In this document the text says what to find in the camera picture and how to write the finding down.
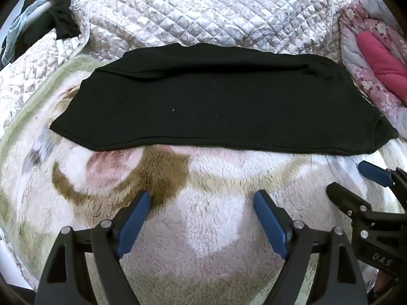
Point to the quilted beige bedspread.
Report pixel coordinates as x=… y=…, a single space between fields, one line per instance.
x=190 y=6

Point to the floral fleece blanket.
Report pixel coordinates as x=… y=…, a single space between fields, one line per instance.
x=206 y=184

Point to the black pants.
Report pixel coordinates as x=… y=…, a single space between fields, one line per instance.
x=222 y=101

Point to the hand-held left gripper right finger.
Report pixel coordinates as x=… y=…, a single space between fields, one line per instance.
x=272 y=222

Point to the pink pillow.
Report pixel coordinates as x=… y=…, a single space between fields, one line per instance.
x=381 y=60

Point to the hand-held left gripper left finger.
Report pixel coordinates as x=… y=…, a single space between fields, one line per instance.
x=135 y=222

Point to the pile of dark clothes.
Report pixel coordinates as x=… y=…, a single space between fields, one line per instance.
x=22 y=22

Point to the black garment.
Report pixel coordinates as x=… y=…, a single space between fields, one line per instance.
x=65 y=22

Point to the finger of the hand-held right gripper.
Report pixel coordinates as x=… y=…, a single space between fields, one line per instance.
x=375 y=174
x=345 y=198

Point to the pink floral quilt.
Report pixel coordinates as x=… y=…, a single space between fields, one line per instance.
x=365 y=79

